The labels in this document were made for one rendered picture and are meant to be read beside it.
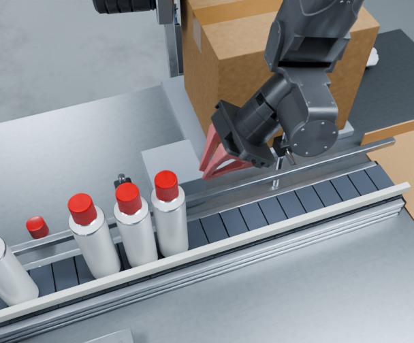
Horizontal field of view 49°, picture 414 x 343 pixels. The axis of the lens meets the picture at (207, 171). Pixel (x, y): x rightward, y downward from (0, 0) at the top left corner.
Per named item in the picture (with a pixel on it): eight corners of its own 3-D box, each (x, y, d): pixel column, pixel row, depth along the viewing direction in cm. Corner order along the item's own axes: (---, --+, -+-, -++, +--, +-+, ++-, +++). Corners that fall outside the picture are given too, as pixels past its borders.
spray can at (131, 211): (132, 276, 77) (112, 211, 61) (124, 250, 80) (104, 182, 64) (161, 267, 78) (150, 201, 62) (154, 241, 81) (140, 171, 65)
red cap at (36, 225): (28, 227, 89) (23, 218, 86) (46, 221, 89) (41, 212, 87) (33, 241, 87) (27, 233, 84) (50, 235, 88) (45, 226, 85)
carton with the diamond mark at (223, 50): (215, 162, 96) (218, 59, 74) (183, 87, 110) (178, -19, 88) (344, 129, 101) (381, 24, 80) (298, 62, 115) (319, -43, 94)
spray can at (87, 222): (94, 286, 76) (62, 223, 60) (88, 259, 79) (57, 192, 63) (124, 276, 77) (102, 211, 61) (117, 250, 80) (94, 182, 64)
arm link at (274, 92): (315, 68, 61) (287, 47, 58) (333, 99, 56) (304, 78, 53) (279, 104, 64) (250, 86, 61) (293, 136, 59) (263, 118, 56)
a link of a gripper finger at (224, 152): (193, 187, 64) (236, 143, 59) (178, 149, 68) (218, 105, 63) (226, 194, 68) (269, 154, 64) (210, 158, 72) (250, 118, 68)
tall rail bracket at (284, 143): (280, 209, 91) (292, 157, 78) (265, 181, 95) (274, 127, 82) (295, 204, 92) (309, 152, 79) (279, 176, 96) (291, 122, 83)
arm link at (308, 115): (342, 17, 55) (273, 13, 53) (383, 71, 47) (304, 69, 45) (312, 99, 63) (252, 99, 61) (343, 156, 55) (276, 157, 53)
